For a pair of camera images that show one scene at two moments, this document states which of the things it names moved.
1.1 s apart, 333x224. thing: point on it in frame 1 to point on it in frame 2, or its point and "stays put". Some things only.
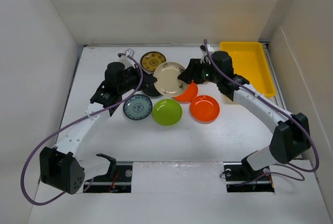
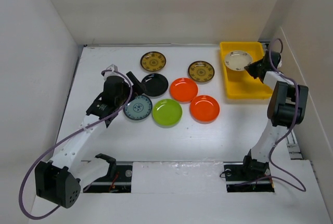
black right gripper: x=192 y=72 to x=251 y=67
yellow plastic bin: x=250 y=61 stays put
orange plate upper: x=190 y=93 stays put
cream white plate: x=168 y=84 to x=237 y=60
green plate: x=167 y=112 stays put
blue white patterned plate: x=137 y=107 stays put
